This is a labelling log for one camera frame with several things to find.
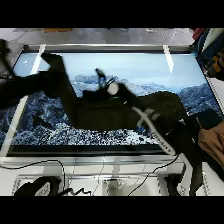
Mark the black garment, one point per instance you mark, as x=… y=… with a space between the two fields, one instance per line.
x=110 y=113

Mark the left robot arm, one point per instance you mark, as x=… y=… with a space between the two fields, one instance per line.
x=36 y=186

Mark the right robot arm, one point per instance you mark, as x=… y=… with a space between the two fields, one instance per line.
x=159 y=133

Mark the heap of clothes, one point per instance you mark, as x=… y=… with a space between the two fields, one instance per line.
x=213 y=56

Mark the brown garment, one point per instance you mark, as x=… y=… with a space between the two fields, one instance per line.
x=213 y=143

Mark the silver frame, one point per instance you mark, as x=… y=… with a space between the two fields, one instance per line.
x=110 y=166

